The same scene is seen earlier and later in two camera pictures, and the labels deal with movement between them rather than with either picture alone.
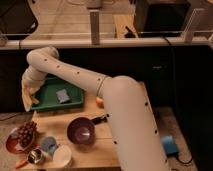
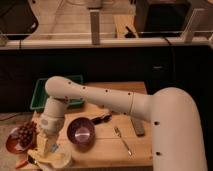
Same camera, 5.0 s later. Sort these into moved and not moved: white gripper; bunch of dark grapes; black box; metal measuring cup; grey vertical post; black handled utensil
Moved: metal measuring cup; white gripper
Not moved: black box; bunch of dark grapes; grey vertical post; black handled utensil
